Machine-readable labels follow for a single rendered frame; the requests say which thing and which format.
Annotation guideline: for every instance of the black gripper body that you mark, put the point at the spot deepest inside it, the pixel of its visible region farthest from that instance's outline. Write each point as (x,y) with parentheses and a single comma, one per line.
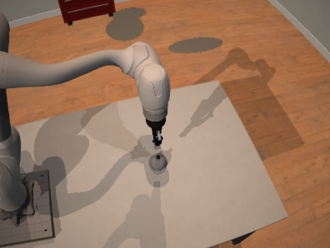
(156,125)

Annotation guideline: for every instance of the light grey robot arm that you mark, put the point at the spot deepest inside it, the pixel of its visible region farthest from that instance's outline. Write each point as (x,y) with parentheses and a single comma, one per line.
(139,61)

